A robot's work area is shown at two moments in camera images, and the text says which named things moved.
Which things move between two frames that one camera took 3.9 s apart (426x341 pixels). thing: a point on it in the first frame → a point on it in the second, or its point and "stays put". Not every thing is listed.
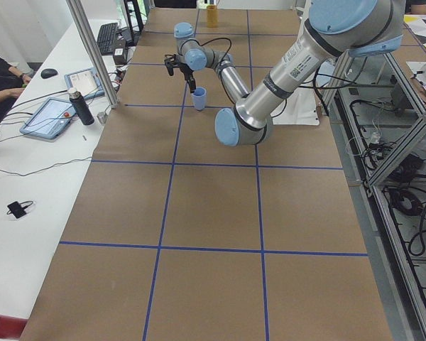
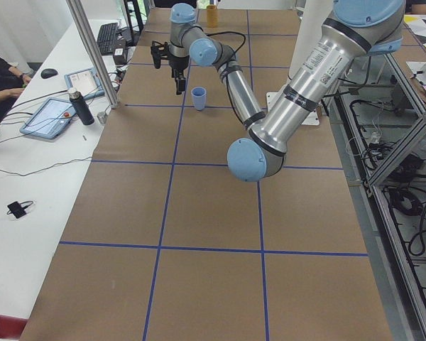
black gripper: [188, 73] → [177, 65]
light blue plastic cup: [199, 96] stays put
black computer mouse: [48, 72] stays put
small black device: [18, 209] stays put
